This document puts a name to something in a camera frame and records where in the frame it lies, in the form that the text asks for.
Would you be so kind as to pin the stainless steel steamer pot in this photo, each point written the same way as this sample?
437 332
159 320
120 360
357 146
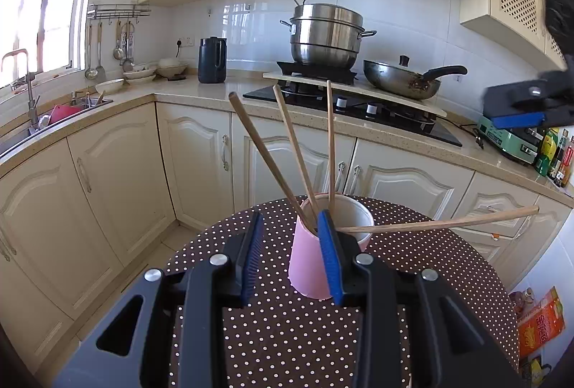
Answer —
325 34

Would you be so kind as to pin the wall utensil rack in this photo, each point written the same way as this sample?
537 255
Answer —
105 11

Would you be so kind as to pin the white stone board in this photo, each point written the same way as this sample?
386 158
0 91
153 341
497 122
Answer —
361 88

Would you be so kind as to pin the wooden chopstick two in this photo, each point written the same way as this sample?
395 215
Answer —
296 148

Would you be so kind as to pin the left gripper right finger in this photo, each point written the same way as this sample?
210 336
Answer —
415 329

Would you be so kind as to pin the stacked white bowls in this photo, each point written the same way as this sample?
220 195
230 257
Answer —
171 68

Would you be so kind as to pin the wooden chopstick four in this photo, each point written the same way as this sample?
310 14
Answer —
470 220

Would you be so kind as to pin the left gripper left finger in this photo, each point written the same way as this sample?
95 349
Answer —
169 327

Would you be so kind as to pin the orange snack package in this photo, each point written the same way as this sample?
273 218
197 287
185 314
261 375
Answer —
543 323

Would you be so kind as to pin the black gas stove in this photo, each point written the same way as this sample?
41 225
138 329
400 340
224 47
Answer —
359 107

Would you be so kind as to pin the pink cylindrical cup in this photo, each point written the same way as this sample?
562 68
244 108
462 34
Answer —
306 270

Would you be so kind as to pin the dark blue electric kettle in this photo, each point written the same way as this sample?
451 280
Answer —
212 60

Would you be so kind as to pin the steel wok black handle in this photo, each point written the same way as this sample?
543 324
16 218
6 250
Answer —
402 81

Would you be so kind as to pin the wooden chopstick three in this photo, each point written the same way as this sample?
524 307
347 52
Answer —
267 157

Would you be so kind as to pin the brown polka dot tablecloth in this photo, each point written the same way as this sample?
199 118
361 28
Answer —
284 339

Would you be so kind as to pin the green electric cooker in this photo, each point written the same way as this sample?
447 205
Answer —
520 144

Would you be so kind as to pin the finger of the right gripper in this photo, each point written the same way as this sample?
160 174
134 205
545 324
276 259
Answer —
560 116
552 90

